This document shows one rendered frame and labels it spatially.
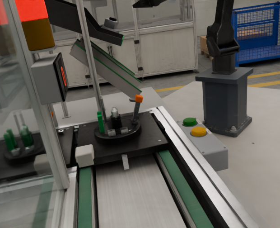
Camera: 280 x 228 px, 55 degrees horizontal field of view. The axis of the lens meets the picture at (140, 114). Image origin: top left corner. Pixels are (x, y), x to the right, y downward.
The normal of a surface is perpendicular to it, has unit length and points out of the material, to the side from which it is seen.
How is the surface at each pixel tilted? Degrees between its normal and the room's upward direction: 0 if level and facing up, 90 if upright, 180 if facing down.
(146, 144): 0
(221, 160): 90
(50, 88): 90
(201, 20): 90
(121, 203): 0
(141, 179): 0
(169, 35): 90
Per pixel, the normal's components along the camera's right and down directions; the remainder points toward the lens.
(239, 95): 0.75, 0.16
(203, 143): -0.13, -0.92
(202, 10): 0.07, 0.37
